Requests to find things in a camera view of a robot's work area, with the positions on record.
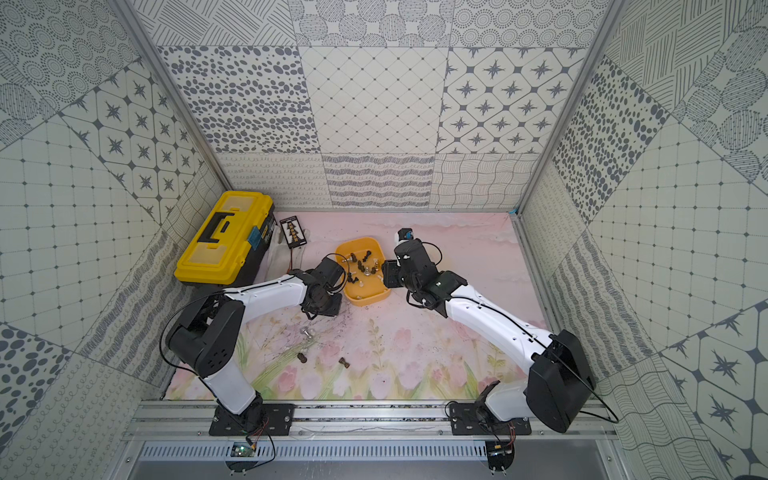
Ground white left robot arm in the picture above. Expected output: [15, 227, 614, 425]
[165, 255, 347, 416]

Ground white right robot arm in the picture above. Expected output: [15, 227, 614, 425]
[383, 228, 594, 433]

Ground yellow plastic storage tray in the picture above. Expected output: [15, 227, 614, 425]
[336, 237, 390, 307]

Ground black chess picture card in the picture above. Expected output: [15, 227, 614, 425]
[279, 216, 308, 250]

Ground clear plastic bag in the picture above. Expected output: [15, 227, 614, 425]
[263, 233, 305, 281]

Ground yellow black toolbox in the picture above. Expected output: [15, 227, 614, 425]
[174, 191, 275, 287]

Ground aluminium rail base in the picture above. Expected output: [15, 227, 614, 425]
[107, 400, 629, 479]

